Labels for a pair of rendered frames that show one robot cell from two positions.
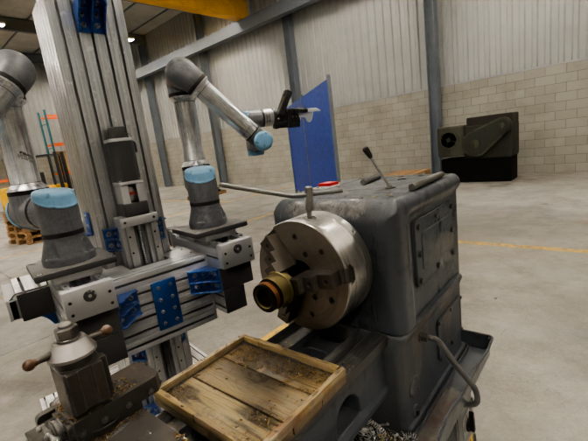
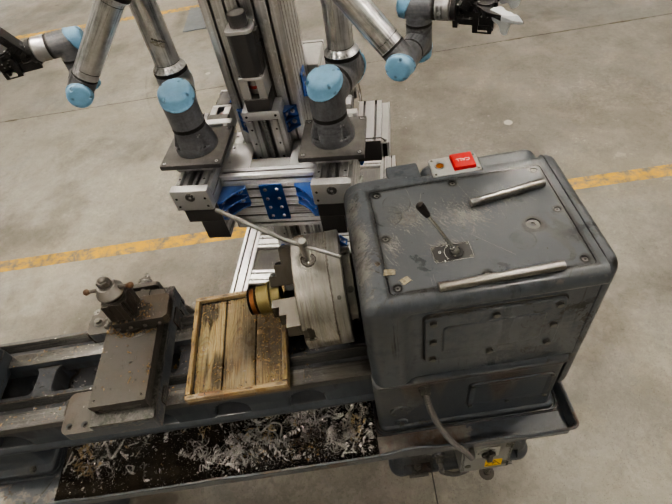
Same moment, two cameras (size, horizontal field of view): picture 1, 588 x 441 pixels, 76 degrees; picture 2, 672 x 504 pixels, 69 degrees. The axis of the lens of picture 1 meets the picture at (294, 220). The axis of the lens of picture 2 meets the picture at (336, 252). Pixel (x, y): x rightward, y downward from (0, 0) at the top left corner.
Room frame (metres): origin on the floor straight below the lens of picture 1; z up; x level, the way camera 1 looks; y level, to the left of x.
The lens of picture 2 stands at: (0.56, -0.73, 2.15)
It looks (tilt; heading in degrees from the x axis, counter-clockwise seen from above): 48 degrees down; 52
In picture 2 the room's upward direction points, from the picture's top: 12 degrees counter-clockwise
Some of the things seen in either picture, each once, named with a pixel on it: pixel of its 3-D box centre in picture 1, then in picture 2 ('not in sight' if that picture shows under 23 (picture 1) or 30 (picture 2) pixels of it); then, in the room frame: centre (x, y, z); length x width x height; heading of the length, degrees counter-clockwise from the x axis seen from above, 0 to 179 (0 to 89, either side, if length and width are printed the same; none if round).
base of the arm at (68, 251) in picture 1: (66, 245); (192, 133); (1.17, 0.73, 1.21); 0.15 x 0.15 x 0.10
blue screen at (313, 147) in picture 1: (308, 154); not in sight; (7.84, -0.46, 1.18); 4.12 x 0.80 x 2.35; 9
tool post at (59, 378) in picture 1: (83, 378); (120, 303); (0.62, 0.42, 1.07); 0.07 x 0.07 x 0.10; 49
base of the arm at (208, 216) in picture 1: (206, 212); (331, 123); (1.48, 0.34, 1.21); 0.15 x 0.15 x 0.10
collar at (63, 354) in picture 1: (70, 346); (108, 288); (0.62, 0.42, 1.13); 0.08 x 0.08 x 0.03
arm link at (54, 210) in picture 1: (56, 209); (180, 103); (1.18, 0.73, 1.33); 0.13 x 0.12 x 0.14; 60
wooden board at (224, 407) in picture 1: (249, 386); (239, 340); (0.81, 0.16, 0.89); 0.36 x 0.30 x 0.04; 49
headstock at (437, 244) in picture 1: (373, 238); (461, 265); (1.34, -0.28, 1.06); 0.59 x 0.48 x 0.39; 139
